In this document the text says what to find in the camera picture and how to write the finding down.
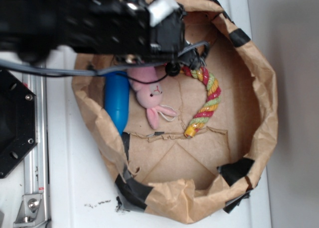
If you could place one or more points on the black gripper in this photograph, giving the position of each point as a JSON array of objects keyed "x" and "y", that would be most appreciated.
[{"x": 168, "y": 37}]

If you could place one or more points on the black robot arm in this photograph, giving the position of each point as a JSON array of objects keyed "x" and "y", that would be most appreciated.
[{"x": 136, "y": 32}]

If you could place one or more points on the pink plush bunny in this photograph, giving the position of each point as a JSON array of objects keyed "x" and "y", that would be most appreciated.
[{"x": 145, "y": 83}]

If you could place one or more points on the blue plastic cylinder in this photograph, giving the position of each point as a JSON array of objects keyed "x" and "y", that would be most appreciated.
[{"x": 116, "y": 98}]

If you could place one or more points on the brown paper bag bin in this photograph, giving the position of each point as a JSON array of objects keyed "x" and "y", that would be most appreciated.
[{"x": 188, "y": 179}]

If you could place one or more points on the multicolour twisted rope toy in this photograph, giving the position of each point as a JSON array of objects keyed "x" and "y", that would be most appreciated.
[{"x": 213, "y": 99}]

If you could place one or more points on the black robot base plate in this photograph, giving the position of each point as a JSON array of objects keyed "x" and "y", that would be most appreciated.
[{"x": 17, "y": 122}]

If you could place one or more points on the aluminium extrusion rail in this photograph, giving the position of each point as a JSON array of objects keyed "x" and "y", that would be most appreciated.
[{"x": 36, "y": 163}]

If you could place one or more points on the metal corner bracket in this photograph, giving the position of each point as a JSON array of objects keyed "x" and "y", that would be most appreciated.
[{"x": 32, "y": 212}]

